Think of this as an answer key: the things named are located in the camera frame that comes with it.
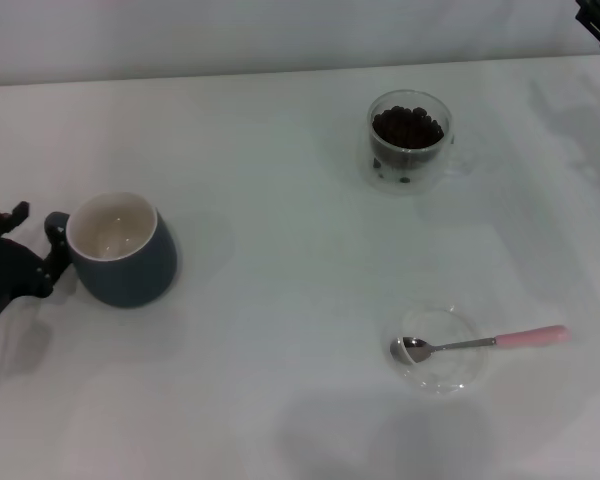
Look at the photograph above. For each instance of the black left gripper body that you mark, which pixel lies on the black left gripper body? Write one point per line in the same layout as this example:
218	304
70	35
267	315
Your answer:
7	275

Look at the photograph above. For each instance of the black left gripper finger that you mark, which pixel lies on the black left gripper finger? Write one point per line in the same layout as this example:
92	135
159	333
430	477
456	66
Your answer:
5	220
55	262

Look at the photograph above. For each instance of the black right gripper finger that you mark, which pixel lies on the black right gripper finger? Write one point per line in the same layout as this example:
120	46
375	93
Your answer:
597	20

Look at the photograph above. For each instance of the dark blue ceramic mug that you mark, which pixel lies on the dark blue ceramic mug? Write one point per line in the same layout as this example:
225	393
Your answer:
130	270

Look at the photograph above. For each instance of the double-walled glass cup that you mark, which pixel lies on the double-walled glass cup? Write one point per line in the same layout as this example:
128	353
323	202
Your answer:
410	172

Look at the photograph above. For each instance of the clear glass saucer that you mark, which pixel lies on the clear glass saucer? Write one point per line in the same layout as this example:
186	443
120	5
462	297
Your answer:
450	370

